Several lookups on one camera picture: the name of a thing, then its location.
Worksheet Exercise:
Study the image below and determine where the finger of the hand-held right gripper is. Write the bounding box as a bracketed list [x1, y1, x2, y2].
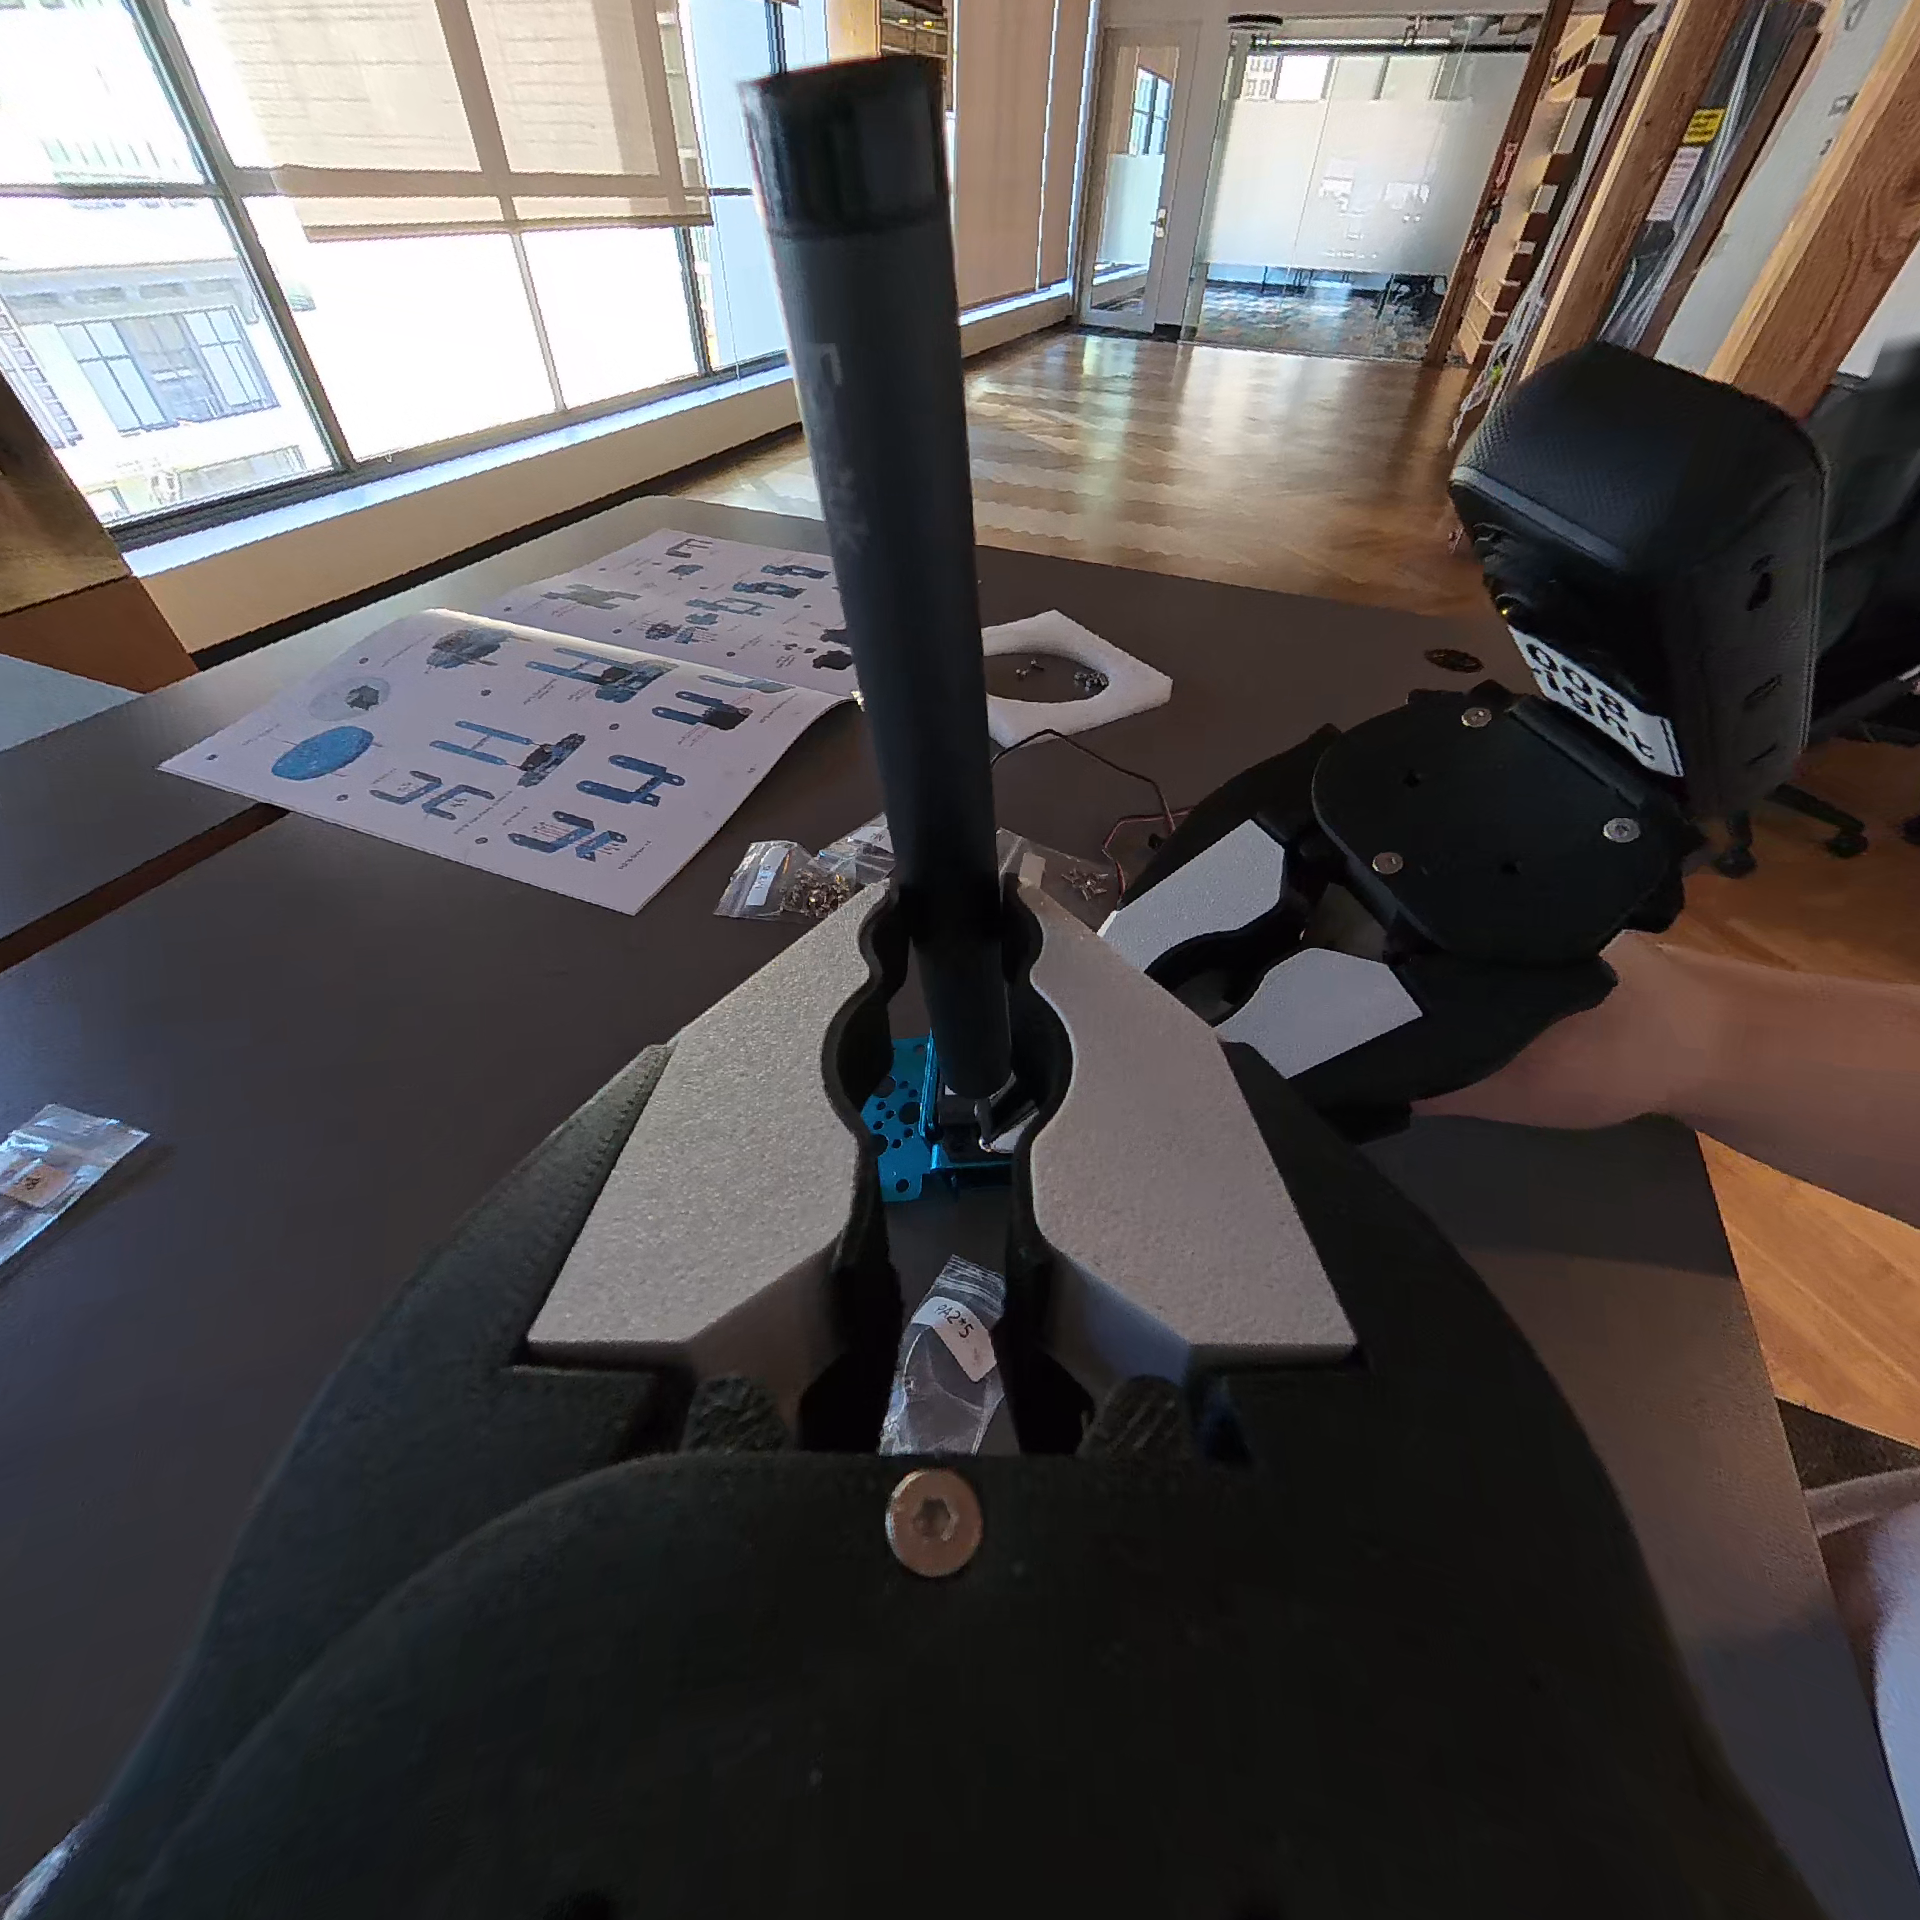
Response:
[1098, 820, 1297, 973]
[1212, 944, 1427, 1086]

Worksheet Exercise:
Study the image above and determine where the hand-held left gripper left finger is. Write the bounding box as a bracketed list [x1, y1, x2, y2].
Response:
[526, 881, 896, 1377]

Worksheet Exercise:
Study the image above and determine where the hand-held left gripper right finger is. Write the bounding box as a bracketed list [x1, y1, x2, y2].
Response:
[1012, 877, 1362, 1393]

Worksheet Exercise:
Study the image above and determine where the white square foam frame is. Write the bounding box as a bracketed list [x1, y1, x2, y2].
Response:
[979, 603, 1177, 750]

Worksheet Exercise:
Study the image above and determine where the black screwdriver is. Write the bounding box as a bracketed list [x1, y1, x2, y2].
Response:
[736, 55, 1041, 1144]

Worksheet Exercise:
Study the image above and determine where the person's right forearm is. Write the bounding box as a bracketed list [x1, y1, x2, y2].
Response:
[1416, 927, 1920, 1233]

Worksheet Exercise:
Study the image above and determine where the dark brown desk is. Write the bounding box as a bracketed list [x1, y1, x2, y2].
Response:
[0, 492, 1850, 1920]

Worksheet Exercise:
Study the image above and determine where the clear bag of screws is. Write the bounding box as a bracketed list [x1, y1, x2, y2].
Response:
[710, 829, 905, 923]

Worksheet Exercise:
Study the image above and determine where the black wheeled office chair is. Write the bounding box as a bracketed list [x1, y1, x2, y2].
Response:
[1708, 357, 1920, 881]

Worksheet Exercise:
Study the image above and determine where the white printed instruction manual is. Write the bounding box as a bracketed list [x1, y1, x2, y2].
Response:
[153, 525, 867, 920]

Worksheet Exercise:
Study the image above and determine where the wooden cabinet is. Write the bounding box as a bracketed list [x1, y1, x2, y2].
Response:
[0, 372, 201, 695]

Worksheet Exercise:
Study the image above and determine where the large glass window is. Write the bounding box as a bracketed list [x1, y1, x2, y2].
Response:
[0, 0, 800, 529]

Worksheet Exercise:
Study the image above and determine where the beige roller blind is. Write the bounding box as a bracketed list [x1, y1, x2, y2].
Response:
[193, 0, 717, 245]

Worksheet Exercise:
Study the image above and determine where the wooden support post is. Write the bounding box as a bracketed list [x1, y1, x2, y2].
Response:
[1708, 87, 1920, 425]
[1510, 0, 1714, 380]

